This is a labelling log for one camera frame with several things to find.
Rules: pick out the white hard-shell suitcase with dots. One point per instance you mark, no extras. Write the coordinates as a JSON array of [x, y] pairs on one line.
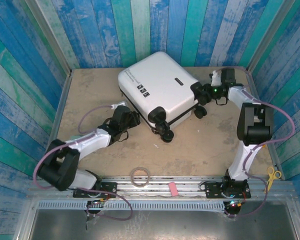
[[160, 82]]

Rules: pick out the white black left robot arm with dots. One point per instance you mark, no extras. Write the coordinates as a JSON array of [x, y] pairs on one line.
[[90, 142]]

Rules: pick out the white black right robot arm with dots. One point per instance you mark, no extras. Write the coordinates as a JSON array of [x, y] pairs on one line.
[[242, 160]]

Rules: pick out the small white paper scrap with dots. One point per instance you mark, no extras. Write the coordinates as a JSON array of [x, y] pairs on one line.
[[156, 145]]

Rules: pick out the pink eraser block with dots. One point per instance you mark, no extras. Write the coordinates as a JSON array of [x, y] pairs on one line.
[[173, 189]]

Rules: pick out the small circuit board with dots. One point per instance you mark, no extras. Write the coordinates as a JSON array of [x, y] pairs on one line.
[[233, 204], [97, 202]]

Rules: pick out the yellow scissors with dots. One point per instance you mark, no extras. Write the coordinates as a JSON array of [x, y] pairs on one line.
[[268, 185]]

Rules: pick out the grey metal front panel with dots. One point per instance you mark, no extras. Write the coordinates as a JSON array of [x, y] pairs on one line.
[[190, 225]]

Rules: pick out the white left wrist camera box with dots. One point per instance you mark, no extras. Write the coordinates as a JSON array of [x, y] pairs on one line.
[[120, 105]]

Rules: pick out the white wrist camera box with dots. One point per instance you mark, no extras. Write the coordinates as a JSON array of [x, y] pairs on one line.
[[120, 105], [216, 78]]

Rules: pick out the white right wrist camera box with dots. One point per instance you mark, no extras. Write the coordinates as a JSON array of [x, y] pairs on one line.
[[216, 78]]

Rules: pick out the aluminium side rail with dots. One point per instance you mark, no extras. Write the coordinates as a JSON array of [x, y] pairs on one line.
[[58, 115], [255, 85]]

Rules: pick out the aluminium corner post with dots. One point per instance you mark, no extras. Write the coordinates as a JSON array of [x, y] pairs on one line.
[[49, 37], [269, 37]]

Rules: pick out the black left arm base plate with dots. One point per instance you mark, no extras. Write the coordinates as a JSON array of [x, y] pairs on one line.
[[107, 188]]

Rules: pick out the aluminium rail frame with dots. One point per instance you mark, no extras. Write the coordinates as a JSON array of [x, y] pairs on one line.
[[190, 187]]

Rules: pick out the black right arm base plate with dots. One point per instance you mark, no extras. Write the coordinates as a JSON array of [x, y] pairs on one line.
[[212, 191]]

